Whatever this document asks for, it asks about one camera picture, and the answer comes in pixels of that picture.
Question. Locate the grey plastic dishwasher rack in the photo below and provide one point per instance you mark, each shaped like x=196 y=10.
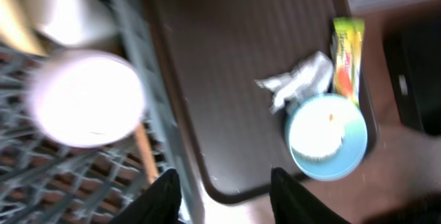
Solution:
x=44 y=182

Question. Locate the yellow plate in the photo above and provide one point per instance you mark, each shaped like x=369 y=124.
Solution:
x=16 y=31

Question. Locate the yellow green snack wrapper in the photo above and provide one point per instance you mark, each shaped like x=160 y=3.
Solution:
x=347 y=55

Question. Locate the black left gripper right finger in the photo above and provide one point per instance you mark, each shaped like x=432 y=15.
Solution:
x=292 y=203

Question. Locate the black plastic tray bin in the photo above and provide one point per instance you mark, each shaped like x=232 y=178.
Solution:
x=412 y=53

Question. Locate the dark brown serving tray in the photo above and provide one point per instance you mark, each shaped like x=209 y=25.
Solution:
x=214 y=51

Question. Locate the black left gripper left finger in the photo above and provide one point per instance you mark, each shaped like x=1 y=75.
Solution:
x=159 y=204

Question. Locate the wooden chopstick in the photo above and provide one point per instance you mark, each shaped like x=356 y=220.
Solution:
x=145 y=150

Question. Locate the white tissue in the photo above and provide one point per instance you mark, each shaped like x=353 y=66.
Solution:
x=310 y=77

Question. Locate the pink bowl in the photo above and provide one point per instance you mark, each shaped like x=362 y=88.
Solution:
x=85 y=98

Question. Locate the white cup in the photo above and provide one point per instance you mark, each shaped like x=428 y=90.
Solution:
x=73 y=23

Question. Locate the light blue bowl with rice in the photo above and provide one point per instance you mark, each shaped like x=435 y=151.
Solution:
x=327 y=137

